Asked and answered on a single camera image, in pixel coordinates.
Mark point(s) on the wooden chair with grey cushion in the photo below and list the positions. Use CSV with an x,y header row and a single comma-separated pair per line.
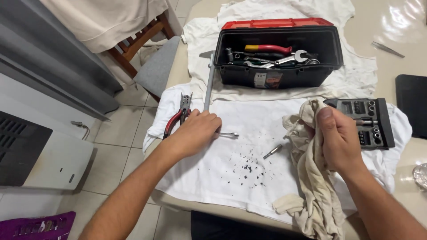
x,y
150,56

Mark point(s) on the silver combination wrench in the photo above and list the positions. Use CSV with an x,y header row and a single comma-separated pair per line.
x,y
255,64

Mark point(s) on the grey vernier caliper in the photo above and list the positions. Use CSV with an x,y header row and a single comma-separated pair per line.
x,y
209,80

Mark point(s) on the purple tool packet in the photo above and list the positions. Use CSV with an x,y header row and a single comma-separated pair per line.
x,y
36,226

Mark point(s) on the small silver wrench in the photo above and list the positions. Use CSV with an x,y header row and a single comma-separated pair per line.
x,y
229,134

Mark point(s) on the silver tweezers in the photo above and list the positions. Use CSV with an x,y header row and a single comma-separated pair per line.
x,y
387,49

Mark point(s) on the clear glass dish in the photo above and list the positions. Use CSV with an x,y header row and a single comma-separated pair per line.
x,y
421,175

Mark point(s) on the silver screwdriver bit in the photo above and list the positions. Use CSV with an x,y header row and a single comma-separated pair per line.
x,y
272,151

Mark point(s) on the cream cleaning rag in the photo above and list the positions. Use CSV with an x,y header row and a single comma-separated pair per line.
x,y
310,173

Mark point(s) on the black pad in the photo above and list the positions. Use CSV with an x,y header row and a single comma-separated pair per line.
x,y
412,105

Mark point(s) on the large silver open-end wrench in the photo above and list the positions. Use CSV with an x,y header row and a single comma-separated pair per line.
x,y
292,58

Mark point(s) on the person's right hand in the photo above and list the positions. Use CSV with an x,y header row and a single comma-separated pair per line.
x,y
337,140

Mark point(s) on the white t-shirt with black crumbs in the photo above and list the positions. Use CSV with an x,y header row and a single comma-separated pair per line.
x,y
240,166

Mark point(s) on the white air conditioner unit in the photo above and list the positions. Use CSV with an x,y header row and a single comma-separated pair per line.
x,y
36,156

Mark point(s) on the person's left fingers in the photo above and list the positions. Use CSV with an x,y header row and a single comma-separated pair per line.
x,y
208,117

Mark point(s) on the grey socket set case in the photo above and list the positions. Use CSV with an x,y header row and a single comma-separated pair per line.
x,y
370,121

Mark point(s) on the silver socket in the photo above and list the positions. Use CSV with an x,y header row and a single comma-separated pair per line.
x,y
229,54

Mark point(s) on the person's left hand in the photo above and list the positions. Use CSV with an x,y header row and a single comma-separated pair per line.
x,y
196,131

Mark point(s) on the beige draped cloth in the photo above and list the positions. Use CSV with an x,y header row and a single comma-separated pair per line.
x,y
110,23

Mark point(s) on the grey curtain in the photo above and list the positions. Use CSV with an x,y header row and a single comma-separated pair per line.
x,y
56,56

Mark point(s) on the white cloth under toolbox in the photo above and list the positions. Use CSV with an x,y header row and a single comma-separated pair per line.
x,y
353,76

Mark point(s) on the black toolbox with red lid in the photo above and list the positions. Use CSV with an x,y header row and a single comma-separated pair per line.
x,y
277,71

